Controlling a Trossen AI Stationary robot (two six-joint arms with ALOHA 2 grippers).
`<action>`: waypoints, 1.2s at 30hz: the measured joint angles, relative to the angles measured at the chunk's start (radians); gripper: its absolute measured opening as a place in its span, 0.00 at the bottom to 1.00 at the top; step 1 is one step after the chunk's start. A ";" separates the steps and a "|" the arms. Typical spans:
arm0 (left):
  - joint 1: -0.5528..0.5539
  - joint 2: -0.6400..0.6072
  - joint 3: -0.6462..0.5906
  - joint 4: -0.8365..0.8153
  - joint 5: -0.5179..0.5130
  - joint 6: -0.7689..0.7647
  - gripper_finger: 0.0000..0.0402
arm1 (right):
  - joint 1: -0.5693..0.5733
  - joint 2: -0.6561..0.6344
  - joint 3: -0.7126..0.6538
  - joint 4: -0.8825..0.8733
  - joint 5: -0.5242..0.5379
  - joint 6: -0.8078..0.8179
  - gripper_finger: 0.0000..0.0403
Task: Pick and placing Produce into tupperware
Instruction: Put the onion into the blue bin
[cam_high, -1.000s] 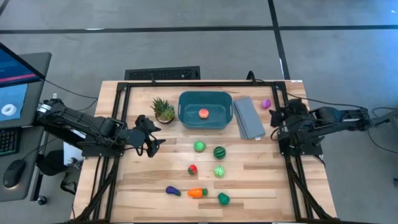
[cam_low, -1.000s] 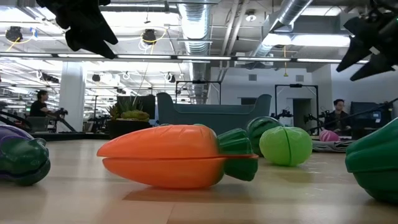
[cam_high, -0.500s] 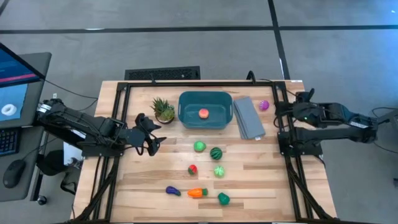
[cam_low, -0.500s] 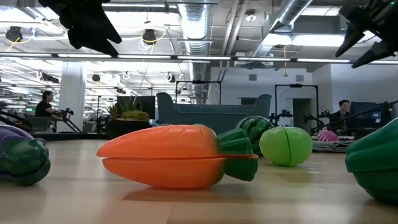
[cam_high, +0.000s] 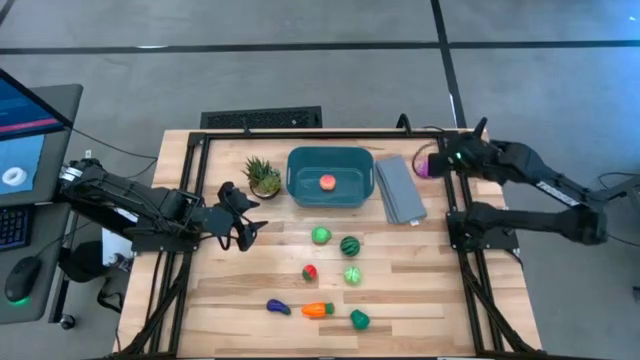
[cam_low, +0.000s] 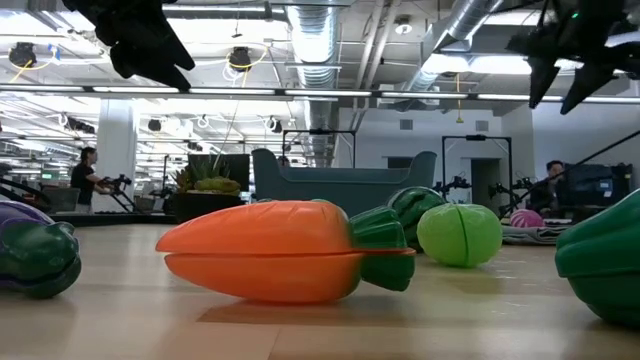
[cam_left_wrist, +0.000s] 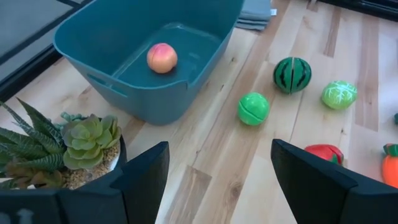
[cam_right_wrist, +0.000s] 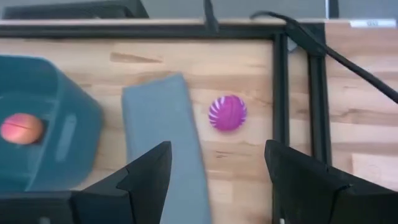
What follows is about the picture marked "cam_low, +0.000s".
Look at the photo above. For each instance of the black ceiling camera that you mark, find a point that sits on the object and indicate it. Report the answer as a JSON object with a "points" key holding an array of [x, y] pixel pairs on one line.
{"points": [[240, 57], [22, 54]]}

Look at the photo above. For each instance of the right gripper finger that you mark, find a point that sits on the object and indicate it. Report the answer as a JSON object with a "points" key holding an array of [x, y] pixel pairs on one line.
{"points": [[585, 82], [542, 77]]}

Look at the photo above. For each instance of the white square pillar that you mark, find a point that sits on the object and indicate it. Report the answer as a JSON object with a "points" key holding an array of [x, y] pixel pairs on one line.
{"points": [[117, 150]]}

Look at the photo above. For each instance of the dark green pepper toy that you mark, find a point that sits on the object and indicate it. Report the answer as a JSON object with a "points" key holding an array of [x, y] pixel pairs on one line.
{"points": [[605, 260]]}

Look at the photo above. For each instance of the black aluminium table frame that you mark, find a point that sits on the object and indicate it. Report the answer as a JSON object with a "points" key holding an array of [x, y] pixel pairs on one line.
{"points": [[115, 218]]}

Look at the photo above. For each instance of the black background robot arm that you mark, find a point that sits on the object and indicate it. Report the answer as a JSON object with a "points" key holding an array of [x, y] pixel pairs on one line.
{"points": [[505, 191], [452, 185]]}

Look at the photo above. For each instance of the light green cabbage toy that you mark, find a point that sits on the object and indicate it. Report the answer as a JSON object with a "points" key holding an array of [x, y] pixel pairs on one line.
{"points": [[460, 235]]}

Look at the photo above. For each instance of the striped watermelon toy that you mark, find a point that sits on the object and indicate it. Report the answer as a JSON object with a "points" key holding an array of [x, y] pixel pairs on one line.
{"points": [[412, 205]]}

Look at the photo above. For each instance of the magenta striped toy fruit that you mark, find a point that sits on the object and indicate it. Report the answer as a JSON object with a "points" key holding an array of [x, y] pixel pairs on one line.
{"points": [[526, 219]]}

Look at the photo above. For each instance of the orange carrot toy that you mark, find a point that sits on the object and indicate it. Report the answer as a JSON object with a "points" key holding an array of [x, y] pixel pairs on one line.
{"points": [[260, 235]]}

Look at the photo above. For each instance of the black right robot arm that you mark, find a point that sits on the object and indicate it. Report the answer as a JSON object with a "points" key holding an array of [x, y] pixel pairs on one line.
{"points": [[630, 30]]}

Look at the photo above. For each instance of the purple eggplant toy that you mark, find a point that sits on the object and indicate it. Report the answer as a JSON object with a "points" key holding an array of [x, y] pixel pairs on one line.
{"points": [[35, 255]]}

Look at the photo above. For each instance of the grey folded towel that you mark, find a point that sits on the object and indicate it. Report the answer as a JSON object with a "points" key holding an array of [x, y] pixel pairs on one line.
{"points": [[530, 235]]}

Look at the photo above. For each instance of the background dark monitor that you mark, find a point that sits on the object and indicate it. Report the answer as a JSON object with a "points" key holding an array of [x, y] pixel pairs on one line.
{"points": [[597, 185]]}

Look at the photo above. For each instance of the teal plastic bin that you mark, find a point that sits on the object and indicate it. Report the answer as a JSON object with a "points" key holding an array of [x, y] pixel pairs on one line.
{"points": [[345, 182]]}

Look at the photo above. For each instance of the silver ventilation duct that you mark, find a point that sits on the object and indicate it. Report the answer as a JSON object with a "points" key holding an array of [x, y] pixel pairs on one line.
{"points": [[465, 25], [315, 50]]}

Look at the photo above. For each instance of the potted succulent plant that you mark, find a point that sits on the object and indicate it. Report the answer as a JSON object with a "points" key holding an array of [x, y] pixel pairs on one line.
{"points": [[205, 205]]}

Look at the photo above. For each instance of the person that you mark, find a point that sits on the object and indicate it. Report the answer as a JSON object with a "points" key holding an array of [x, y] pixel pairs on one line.
{"points": [[82, 180], [547, 192], [284, 161]]}

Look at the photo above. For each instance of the black background rig frame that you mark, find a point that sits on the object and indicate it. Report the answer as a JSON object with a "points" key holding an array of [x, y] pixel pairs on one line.
{"points": [[320, 132], [475, 138]]}

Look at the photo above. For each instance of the long LED light bar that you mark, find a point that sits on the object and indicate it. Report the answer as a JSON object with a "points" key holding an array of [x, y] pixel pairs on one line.
{"points": [[325, 93]]}

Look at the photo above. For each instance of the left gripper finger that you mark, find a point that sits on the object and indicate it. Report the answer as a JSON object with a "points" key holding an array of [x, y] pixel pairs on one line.
{"points": [[150, 67], [172, 52]]}

